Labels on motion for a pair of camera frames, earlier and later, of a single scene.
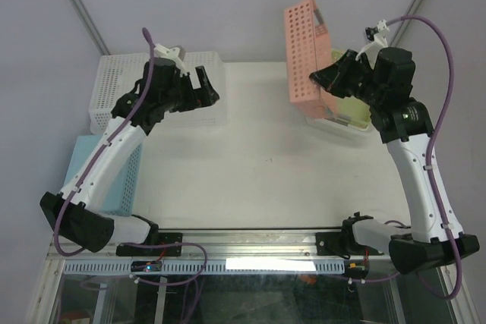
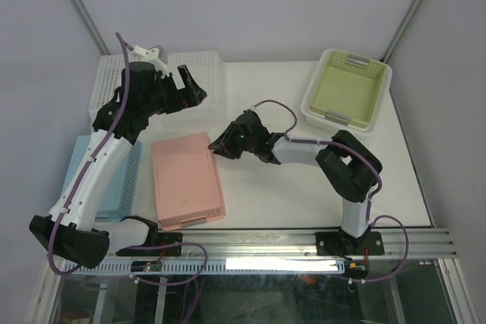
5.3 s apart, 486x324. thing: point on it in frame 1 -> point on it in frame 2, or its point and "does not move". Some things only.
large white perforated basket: [115, 73] does not move
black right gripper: [326, 77] -> [223, 144]
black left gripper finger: [206, 95] -> [195, 95]
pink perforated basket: [308, 48] -> [187, 184]
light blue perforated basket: [122, 199] does not move
